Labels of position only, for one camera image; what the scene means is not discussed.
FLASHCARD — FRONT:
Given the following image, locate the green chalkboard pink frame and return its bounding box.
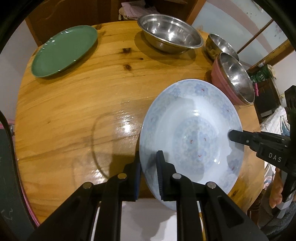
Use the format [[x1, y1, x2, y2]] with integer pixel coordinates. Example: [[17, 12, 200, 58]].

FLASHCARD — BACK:
[[1, 123, 37, 240]]

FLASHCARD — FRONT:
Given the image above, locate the large steel bowl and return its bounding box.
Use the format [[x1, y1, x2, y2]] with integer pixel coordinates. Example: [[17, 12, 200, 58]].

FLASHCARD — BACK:
[[137, 14, 204, 54]]

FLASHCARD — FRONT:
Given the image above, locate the blue floral shallow bowl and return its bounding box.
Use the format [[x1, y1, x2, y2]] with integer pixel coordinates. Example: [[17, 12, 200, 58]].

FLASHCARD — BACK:
[[139, 79, 244, 199]]

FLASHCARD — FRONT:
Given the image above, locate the green plate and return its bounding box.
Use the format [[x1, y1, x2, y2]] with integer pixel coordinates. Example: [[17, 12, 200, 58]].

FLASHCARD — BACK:
[[31, 25, 98, 78]]

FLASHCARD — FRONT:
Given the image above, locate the pink steel-lined bowl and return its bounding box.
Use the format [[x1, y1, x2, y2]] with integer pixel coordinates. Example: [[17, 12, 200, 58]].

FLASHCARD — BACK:
[[211, 52, 255, 105]]

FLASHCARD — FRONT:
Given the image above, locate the wooden door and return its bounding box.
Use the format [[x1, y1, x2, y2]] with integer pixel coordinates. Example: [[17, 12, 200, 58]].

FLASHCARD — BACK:
[[25, 0, 121, 46]]

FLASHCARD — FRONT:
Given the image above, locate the white quilted bedding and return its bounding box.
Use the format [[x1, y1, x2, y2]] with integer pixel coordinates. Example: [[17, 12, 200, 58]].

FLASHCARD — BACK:
[[260, 105, 291, 167]]

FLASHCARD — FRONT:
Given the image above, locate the person's right hand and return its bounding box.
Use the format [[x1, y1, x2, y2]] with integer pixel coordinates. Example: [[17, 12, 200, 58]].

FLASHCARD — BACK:
[[269, 168, 283, 208]]

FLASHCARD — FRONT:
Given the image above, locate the small steel bowl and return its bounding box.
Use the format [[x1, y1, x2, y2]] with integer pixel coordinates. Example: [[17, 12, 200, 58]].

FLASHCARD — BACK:
[[205, 33, 239, 61]]

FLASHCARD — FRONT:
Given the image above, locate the large white plate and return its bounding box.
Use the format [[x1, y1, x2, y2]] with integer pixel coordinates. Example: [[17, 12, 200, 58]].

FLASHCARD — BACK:
[[90, 199, 204, 241]]

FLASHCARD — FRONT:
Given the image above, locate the black cable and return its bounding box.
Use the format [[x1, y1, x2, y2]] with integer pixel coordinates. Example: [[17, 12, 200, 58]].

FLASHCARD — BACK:
[[0, 111, 17, 186]]

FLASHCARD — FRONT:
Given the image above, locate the folded pink cloth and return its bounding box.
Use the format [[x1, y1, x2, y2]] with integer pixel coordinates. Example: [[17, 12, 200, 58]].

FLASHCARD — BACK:
[[118, 1, 159, 21]]

